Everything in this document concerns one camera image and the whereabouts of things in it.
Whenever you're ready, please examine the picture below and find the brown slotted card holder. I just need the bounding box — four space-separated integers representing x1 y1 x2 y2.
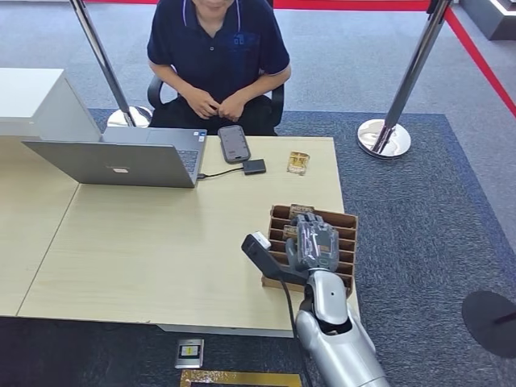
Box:
260 203 359 299

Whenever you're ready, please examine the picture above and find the black usb cable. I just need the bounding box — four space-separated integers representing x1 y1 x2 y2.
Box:
196 167 244 181

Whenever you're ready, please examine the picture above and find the gold floor frame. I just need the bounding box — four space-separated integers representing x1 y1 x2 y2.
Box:
180 369 303 387

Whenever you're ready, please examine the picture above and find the dark blue carpet mat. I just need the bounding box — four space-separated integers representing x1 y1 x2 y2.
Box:
0 108 516 387

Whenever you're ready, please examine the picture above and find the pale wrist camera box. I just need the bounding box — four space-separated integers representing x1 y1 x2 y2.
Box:
252 231 272 252

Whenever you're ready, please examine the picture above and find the person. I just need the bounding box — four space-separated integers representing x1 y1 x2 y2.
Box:
146 0 292 137

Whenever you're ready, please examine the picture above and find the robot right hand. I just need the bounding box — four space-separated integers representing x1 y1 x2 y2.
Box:
284 212 341 273

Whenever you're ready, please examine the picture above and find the silver floor socket box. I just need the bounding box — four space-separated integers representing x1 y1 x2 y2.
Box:
174 338 205 371

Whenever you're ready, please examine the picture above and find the person's left hand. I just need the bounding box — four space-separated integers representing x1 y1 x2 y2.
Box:
217 91 247 123

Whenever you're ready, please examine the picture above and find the grey laptop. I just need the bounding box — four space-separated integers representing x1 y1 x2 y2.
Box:
22 127 208 189

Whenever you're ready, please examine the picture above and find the person's right hand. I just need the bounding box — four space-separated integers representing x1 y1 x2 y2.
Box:
186 87 221 121

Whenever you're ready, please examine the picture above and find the black usb hub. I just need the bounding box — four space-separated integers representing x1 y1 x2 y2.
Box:
242 158 268 177

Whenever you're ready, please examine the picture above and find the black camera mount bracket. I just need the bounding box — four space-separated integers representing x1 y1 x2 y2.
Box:
241 234 311 287

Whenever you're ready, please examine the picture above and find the chrome stanchion post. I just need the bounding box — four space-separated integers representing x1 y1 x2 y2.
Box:
69 0 153 129
357 0 455 160

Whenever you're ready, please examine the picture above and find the white cabinet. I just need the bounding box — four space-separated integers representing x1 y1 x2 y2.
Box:
0 68 103 144

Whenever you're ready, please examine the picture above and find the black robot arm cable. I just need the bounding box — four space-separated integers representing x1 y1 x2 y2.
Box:
279 280 313 387

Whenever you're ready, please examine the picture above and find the dark smartphone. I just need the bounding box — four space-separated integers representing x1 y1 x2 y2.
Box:
217 124 252 164

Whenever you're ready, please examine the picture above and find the grey display plinth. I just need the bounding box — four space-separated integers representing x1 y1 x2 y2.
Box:
458 0 516 42

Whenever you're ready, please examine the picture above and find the red barrier belt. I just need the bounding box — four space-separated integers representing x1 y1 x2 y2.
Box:
87 0 432 13
444 7 516 120

